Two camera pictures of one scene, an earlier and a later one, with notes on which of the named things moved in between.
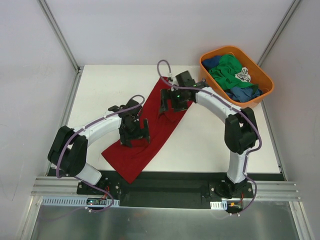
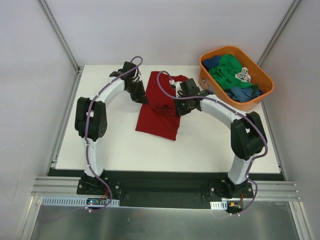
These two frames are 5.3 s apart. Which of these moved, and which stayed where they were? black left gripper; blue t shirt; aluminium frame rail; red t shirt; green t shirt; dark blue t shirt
Moved: black left gripper; red t shirt
Stayed: blue t shirt; green t shirt; dark blue t shirt; aluminium frame rail
